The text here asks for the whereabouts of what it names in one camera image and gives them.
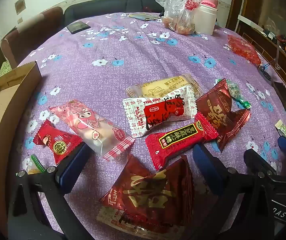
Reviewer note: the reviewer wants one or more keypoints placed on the white and red snack packet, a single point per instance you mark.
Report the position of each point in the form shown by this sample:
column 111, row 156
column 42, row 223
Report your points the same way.
column 110, row 217
column 158, row 110

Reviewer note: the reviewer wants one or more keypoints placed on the dark red chair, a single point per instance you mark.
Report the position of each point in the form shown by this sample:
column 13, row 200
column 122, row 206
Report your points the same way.
column 32, row 35

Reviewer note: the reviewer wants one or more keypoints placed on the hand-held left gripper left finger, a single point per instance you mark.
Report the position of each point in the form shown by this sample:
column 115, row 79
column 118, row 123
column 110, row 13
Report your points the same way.
column 69, row 172

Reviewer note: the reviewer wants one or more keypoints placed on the green candy wrapper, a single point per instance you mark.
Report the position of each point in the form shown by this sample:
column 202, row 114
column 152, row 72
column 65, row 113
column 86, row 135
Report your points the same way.
column 234, row 90

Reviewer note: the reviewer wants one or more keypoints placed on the black sofa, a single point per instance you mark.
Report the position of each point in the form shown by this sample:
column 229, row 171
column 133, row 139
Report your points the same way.
column 103, row 7

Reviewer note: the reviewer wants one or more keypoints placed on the black eyeglasses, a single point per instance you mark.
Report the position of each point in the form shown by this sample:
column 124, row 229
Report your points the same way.
column 267, row 72

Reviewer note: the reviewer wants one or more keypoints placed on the white flat box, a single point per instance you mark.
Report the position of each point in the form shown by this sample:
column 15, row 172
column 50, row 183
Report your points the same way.
column 247, row 20

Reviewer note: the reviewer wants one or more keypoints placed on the brown cardboard box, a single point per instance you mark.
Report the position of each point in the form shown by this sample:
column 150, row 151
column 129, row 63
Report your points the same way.
column 5, row 105

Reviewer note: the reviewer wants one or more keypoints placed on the white plastic container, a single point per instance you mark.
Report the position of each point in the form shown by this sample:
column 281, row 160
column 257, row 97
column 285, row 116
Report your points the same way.
column 204, row 20

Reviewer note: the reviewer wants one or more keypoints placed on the red plastic bag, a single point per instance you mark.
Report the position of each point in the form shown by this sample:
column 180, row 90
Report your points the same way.
column 243, row 48

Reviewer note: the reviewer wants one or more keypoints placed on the brown wall plaque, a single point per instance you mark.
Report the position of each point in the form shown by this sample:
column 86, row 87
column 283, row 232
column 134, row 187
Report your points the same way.
column 20, row 5

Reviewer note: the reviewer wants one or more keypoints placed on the large dark red snack packet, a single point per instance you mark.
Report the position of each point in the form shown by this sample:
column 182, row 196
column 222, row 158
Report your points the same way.
column 148, row 195

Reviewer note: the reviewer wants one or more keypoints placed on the small green yellow packet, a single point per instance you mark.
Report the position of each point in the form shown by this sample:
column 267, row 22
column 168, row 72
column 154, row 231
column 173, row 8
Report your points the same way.
column 34, row 165

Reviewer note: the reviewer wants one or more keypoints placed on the clear plastic bag of food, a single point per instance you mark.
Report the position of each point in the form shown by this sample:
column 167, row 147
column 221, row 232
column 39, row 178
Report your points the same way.
column 178, row 17

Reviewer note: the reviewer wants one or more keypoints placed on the long red candy bar packet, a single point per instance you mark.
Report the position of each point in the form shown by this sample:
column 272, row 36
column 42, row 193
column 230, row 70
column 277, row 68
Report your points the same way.
column 180, row 142

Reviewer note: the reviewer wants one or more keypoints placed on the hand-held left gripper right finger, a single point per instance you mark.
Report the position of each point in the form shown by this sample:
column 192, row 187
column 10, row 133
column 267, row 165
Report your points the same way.
column 205, row 170

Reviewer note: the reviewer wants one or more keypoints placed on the yellow cracker packet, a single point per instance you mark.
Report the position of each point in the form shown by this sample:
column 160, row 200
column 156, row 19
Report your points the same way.
column 158, row 86

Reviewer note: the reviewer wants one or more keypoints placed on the purple floral tablecloth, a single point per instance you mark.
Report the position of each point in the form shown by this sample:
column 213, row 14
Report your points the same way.
column 133, row 55

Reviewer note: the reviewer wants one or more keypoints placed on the green patterned cushion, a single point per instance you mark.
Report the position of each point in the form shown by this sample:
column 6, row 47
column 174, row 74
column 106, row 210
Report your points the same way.
column 4, row 70

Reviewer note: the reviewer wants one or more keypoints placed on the small red candy packet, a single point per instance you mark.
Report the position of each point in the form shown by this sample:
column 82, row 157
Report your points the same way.
column 55, row 142

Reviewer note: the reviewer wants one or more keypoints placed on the small green white packet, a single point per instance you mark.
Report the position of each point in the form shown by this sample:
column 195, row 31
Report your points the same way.
column 283, row 130

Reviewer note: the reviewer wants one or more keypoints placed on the pink cartoon snack packet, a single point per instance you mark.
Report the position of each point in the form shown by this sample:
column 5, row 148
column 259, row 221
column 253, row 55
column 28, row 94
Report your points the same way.
column 90, row 125

